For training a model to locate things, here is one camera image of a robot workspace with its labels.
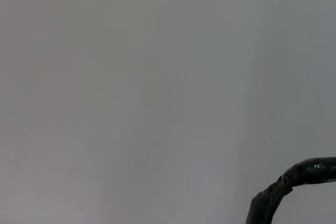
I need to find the black round teapot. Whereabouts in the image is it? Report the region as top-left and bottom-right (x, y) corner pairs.
(245, 156), (336, 224)

